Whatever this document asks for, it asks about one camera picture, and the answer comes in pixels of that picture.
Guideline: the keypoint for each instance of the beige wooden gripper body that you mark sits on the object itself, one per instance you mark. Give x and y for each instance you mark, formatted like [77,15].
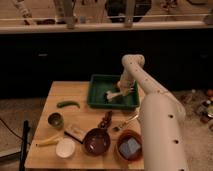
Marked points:
[126,90]

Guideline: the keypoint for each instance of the white dish brush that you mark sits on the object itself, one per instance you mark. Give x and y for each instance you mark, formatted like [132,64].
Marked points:
[111,95]

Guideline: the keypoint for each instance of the green plastic tray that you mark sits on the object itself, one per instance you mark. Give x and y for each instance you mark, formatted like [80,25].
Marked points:
[98,87]

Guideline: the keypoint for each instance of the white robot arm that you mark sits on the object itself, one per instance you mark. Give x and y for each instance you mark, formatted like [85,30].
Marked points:
[160,115]

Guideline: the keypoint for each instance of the dark brown dried bunch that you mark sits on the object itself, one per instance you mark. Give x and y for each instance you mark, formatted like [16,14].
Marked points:
[106,120]

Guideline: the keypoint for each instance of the orange bowl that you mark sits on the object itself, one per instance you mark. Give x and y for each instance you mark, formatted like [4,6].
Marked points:
[126,135]

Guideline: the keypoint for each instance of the blue sponge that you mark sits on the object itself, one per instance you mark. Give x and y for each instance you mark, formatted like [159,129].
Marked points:
[129,148]

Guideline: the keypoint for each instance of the brown frying pan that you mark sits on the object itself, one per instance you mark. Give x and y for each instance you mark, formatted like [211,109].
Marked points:
[96,142]

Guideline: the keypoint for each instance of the green chili pepper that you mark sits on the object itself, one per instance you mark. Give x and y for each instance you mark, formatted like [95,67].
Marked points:
[67,103]

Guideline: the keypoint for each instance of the small green metal cup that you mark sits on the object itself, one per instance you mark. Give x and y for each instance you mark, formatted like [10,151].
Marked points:
[56,121]

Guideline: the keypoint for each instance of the white bowl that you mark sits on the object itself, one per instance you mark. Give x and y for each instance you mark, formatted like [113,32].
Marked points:
[65,148]

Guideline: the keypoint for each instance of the yellow banana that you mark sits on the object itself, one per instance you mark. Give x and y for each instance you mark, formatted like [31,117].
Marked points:
[49,141]

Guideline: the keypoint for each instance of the black stand post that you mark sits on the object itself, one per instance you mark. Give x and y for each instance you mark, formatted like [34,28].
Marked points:
[24,143]

